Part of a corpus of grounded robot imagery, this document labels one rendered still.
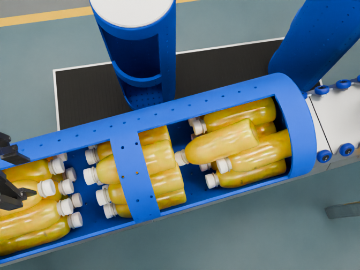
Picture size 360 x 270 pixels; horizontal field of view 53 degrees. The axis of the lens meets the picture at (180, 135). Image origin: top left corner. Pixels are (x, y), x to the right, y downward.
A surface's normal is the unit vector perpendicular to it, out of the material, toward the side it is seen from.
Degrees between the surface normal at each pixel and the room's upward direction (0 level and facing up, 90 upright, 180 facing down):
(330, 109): 0
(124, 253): 0
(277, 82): 36
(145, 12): 0
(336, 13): 90
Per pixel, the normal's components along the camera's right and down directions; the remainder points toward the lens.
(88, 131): -0.17, -0.79
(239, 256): 0.02, -0.25
